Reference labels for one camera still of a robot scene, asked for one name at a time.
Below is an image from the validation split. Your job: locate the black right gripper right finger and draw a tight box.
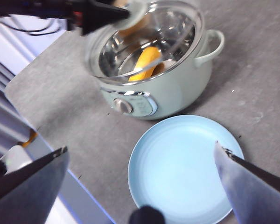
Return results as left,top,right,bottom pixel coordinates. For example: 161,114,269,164
214,140,280,224

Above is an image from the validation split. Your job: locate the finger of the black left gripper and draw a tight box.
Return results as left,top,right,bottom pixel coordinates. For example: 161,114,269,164
81,0,131,36

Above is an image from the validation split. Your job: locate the white device with orange part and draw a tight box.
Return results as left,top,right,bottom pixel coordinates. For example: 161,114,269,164
0,130,39,175

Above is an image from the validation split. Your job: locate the yellow corn cob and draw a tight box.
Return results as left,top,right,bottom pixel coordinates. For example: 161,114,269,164
128,46,161,82

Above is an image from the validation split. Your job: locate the blue round plate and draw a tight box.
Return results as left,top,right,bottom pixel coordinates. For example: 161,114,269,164
127,114,245,224

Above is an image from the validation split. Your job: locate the glass lid with green knob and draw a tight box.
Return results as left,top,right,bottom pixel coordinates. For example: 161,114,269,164
84,0,206,86

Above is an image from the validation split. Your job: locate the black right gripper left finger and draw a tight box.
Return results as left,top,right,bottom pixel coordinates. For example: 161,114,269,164
0,146,70,224

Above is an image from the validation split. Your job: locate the black cable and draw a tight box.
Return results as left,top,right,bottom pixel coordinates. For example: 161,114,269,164
4,16,63,36

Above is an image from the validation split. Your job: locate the pale green electric steamer pot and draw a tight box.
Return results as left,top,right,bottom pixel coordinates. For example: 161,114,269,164
93,28,225,121

